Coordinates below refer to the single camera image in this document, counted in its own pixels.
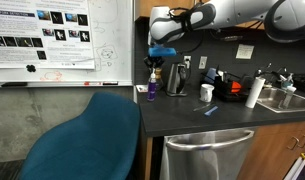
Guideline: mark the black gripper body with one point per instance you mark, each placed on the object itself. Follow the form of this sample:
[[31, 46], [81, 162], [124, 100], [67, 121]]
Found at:
[[155, 60]]

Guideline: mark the purple pump bottle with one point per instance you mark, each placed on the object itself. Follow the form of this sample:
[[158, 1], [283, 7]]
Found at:
[[152, 90]]

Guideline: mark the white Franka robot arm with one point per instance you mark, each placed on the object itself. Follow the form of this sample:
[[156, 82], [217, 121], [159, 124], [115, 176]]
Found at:
[[232, 13]]

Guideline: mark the blue bottle in rack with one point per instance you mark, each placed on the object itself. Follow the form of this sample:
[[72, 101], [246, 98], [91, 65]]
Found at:
[[210, 75]]

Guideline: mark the small glass jar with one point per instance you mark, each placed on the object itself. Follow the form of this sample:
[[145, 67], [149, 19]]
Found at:
[[159, 80]]

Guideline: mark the steel electric kettle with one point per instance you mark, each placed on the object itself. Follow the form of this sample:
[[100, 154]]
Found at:
[[174, 80]]

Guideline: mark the white card with red print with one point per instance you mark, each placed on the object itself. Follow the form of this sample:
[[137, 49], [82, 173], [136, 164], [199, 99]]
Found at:
[[142, 88]]

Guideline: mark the white power outlet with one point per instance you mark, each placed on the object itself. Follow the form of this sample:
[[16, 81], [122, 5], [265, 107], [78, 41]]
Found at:
[[187, 61]]

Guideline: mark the black whiteboard marker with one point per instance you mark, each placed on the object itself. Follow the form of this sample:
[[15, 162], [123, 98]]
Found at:
[[110, 83]]

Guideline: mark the whiteboard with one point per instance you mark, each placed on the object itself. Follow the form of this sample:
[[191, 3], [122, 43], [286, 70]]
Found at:
[[112, 33]]

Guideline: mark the white mug with black print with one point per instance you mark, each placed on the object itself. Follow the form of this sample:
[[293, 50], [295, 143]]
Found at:
[[206, 92]]

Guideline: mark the clear plastic utensil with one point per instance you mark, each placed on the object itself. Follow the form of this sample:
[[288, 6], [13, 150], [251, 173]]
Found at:
[[201, 107]]

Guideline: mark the red whiteboard marker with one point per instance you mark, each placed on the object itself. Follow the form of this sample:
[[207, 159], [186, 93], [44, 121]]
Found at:
[[92, 83]]

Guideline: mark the wooden upper cabinets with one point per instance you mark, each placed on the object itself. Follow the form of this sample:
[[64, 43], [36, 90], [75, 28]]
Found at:
[[178, 2]]

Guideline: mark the blue plastic utensil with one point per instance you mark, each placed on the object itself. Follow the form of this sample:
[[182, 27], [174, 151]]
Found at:
[[210, 111]]

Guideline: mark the black dish rack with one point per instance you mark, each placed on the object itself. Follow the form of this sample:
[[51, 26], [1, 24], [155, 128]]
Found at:
[[225, 93]]

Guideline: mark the orange plastic item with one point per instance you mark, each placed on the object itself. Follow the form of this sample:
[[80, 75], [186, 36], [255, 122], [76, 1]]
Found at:
[[236, 87]]

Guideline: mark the white paper note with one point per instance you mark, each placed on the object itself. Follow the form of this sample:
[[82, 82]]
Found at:
[[244, 51]]

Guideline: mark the white paper towel roll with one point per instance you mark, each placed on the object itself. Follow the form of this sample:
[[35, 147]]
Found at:
[[253, 93]]

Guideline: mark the blue shell chair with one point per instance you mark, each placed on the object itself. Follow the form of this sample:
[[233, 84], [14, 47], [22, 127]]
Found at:
[[85, 143]]

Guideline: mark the stainless steel dishwasher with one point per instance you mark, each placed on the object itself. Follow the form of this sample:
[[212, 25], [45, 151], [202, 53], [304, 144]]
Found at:
[[205, 160]]

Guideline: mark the research poster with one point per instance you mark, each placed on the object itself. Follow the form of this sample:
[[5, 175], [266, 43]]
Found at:
[[42, 33]]

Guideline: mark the black whiteboard magnet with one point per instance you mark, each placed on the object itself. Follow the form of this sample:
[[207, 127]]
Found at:
[[30, 68]]

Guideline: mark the chrome faucet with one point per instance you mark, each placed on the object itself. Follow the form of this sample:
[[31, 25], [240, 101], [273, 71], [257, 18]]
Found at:
[[288, 95]]

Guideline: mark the black whiteboard eraser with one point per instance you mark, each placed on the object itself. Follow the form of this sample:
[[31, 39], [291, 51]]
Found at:
[[13, 84]]

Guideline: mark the wooden lower cabinet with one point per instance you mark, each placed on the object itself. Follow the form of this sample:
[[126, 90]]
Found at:
[[272, 156]]

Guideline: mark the stainless steel sink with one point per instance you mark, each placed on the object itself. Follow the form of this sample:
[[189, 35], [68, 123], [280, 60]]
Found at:
[[303, 101]]

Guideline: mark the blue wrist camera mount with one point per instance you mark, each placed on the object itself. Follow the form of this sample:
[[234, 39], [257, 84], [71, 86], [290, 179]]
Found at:
[[162, 51]]

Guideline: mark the white light switch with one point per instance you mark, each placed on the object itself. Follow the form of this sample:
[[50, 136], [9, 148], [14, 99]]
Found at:
[[202, 62]]

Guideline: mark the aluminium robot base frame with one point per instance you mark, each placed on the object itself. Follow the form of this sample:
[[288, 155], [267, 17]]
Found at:
[[298, 170]]

